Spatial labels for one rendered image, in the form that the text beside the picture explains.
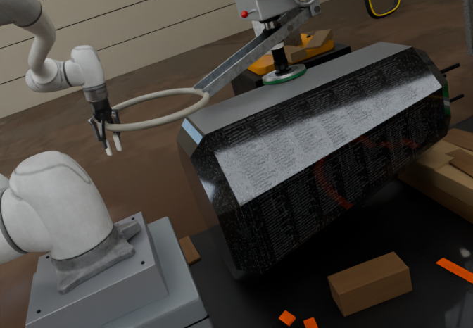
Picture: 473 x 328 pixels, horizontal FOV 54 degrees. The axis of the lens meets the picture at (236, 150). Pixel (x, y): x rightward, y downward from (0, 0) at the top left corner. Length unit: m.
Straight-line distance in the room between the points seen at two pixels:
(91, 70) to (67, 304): 1.02
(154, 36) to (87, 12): 1.10
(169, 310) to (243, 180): 0.83
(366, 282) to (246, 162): 0.66
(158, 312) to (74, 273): 0.21
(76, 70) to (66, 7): 6.07
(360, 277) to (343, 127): 0.60
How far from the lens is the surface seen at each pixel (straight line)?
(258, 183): 1.76
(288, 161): 1.81
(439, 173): 2.39
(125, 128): 1.84
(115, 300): 1.06
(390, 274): 1.96
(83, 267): 1.10
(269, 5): 2.08
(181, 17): 8.08
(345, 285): 1.94
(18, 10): 1.42
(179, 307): 1.04
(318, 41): 2.76
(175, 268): 1.14
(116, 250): 1.10
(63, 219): 1.04
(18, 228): 1.08
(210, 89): 2.04
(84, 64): 1.85
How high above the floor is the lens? 1.45
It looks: 24 degrees down
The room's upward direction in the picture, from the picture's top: 18 degrees counter-clockwise
